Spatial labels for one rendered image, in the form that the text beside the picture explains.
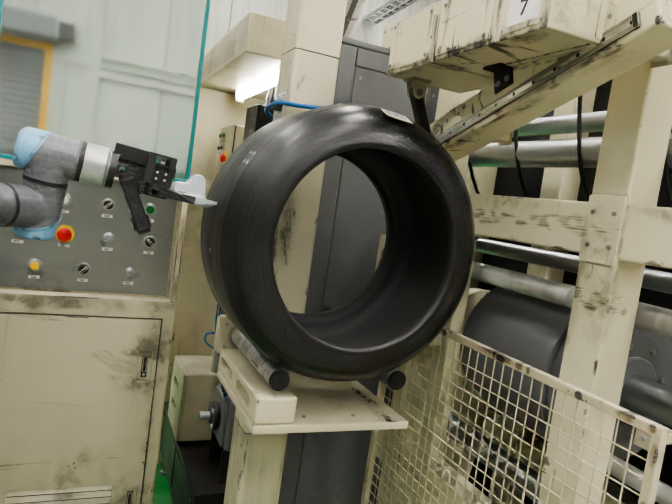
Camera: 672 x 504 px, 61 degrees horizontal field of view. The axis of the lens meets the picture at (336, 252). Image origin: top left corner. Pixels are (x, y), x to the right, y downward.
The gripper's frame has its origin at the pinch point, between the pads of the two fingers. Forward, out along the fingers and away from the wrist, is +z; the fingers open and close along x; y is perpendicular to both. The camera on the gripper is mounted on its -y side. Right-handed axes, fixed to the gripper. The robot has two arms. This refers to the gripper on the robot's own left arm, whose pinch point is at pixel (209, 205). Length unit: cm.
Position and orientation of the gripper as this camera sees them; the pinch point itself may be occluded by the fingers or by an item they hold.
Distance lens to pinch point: 119.2
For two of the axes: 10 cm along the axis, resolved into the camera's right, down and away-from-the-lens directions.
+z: 8.8, 2.1, 4.1
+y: 2.5, -9.7, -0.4
